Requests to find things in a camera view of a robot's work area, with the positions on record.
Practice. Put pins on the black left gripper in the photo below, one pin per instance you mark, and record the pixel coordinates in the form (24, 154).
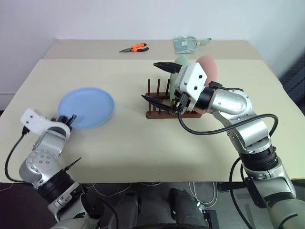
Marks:
(63, 119)

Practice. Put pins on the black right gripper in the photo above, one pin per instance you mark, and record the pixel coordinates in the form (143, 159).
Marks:
(181, 102)

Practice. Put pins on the blue round plate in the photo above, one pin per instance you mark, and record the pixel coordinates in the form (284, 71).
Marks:
(90, 107)

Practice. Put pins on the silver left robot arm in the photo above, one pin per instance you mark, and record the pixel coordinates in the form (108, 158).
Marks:
(43, 157)

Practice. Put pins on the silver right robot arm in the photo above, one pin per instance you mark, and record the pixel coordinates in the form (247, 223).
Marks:
(252, 128)

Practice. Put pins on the brown wooden dish rack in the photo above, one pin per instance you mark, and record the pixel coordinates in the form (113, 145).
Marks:
(162, 115)

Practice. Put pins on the green round plate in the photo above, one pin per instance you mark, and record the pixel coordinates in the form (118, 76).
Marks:
(183, 60)

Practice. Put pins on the clear greenish plastic bag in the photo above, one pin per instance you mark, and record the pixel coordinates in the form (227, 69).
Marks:
(184, 45)

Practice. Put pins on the pink round plate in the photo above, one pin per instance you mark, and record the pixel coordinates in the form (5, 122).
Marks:
(209, 68)

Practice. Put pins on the dark rounded shape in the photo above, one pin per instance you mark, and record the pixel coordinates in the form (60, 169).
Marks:
(129, 205)
(183, 202)

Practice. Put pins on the dark ribbed object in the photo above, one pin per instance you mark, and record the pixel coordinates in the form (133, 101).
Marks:
(295, 78)

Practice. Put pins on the black box under table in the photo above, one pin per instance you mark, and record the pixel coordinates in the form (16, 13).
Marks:
(210, 219)

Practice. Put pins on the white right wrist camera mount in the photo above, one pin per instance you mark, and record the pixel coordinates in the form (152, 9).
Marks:
(193, 78)

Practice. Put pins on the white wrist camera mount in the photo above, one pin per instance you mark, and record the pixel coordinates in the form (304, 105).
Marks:
(33, 120)
(193, 78)

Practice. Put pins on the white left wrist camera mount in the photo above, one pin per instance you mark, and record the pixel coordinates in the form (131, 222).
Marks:
(33, 120)

